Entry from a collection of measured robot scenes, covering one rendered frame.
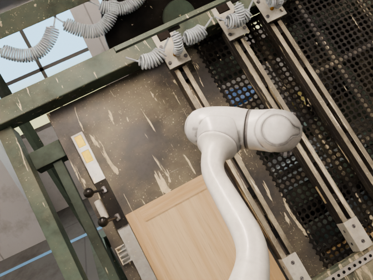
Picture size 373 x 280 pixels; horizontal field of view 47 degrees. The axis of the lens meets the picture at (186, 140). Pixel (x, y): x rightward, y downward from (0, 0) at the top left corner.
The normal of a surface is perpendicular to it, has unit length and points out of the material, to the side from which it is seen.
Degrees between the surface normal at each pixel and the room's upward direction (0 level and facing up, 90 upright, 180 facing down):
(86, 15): 90
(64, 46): 90
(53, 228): 55
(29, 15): 90
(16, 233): 90
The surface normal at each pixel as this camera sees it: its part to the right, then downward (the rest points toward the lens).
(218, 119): -0.21, -0.58
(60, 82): 0.06, -0.25
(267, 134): -0.40, 0.09
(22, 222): 0.24, 0.33
